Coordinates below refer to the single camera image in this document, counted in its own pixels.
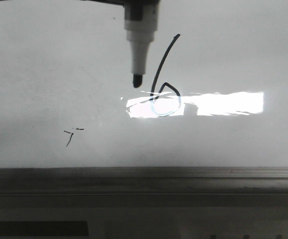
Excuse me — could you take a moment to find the white black whiteboard marker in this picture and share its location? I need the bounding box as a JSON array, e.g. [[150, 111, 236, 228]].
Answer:
[[124, 0, 159, 88]]

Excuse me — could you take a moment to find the white whiteboard with aluminium frame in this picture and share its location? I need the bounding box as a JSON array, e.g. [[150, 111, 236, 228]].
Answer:
[[0, 0, 288, 205]]

